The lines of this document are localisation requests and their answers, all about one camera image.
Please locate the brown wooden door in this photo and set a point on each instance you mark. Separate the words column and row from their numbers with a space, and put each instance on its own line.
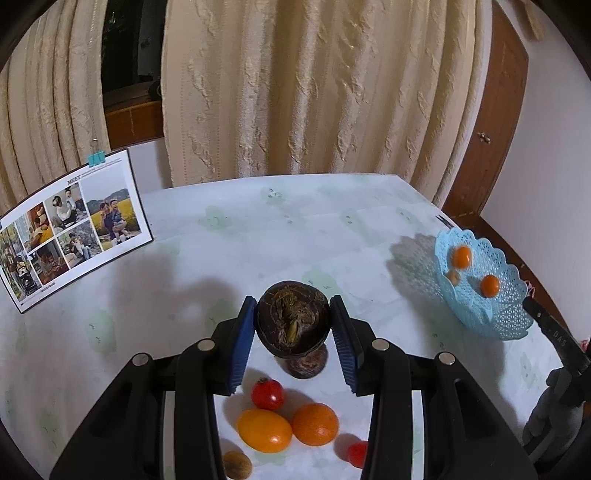
column 495, row 125

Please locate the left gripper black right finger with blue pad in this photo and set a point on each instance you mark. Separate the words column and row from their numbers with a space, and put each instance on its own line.
column 465, row 436

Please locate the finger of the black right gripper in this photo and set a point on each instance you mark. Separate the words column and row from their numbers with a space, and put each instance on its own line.
column 573, row 358

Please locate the red cherry tomato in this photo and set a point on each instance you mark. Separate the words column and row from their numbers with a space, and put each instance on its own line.
column 268, row 394

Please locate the beige curtain right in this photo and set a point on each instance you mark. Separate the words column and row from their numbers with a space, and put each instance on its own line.
column 256, row 88

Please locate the light blue lace basket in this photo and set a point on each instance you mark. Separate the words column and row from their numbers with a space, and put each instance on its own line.
column 502, row 317

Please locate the photo collage board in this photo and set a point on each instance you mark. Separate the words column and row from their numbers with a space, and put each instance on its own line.
column 72, row 226

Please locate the brown kiwi-like fruit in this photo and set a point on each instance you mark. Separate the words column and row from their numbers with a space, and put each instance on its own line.
column 237, row 466

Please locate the beige curtain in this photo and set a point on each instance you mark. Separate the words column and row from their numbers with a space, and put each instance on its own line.
column 52, row 114
column 256, row 88

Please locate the dark purple passion fruit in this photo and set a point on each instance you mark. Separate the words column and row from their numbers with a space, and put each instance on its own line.
column 310, row 365

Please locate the teal binder clip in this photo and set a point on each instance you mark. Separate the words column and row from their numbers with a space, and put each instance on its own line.
column 97, row 155

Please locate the small red tomato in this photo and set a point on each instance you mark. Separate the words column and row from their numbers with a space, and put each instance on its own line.
column 356, row 454

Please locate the white green patterned tablecloth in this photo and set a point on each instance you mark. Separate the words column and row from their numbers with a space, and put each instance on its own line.
column 368, row 239

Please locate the oval orange tomato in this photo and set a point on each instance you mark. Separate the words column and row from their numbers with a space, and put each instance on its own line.
column 264, row 431

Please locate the round orange fruit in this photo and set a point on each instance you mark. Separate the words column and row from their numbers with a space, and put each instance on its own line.
column 315, row 424

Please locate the grey gloved hand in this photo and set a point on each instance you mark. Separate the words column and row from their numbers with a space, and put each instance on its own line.
column 556, row 419

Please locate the dark brown passion fruit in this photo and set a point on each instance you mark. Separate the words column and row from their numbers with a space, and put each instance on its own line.
column 292, row 319

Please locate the beige curtain left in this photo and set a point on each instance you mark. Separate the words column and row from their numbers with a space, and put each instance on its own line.
column 52, row 114

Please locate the small orange fruit in basket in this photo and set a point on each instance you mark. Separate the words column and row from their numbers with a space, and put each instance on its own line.
column 490, row 286

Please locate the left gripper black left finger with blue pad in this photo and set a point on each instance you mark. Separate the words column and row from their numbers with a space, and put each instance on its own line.
column 121, row 437

